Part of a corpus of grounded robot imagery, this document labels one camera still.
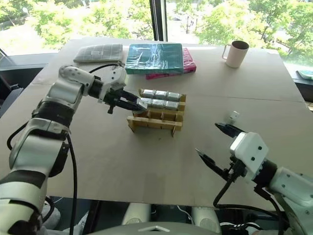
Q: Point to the green plastic-wrapped box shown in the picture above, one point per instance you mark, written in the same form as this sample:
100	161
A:
154	57

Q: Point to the pink flat box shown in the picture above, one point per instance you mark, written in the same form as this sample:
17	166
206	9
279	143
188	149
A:
189	62

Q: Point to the grey robot torso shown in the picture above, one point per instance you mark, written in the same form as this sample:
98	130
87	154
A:
151	228

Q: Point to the dark low furniture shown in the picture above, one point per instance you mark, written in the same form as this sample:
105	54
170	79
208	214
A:
14	80

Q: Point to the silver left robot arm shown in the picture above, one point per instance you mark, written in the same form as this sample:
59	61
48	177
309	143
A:
66	94

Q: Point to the dark side ledge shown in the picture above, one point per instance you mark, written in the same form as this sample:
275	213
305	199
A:
302	88

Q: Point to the black window frame post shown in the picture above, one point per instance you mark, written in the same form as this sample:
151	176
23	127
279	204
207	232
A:
158	19

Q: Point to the grey checked pouch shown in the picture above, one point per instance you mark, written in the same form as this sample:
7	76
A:
99	52

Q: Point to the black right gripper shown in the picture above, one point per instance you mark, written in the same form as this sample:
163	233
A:
236	171

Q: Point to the pale pink mug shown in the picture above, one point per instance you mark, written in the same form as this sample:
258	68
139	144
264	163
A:
236	55

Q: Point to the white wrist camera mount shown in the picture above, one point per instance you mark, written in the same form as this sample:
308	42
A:
115	77
252	151

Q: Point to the white rounded robot leg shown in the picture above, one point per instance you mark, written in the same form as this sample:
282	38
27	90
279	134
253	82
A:
205	218
136	213

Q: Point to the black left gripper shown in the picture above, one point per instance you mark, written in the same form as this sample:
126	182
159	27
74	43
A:
113	99

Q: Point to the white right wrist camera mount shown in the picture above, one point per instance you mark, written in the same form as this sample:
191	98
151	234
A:
252	151

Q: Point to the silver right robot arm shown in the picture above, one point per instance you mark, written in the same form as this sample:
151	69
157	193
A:
291	186

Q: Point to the small silver camera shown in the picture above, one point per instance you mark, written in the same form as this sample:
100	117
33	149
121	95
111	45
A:
161	94
172	104
142	104
174	96
158	103
149	93

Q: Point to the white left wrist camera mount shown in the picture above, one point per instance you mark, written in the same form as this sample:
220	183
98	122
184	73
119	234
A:
115	77

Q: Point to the small white camera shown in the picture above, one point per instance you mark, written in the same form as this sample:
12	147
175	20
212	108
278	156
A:
233	117

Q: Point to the wooden slotted rack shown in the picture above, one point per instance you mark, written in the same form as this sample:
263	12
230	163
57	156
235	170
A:
156	121

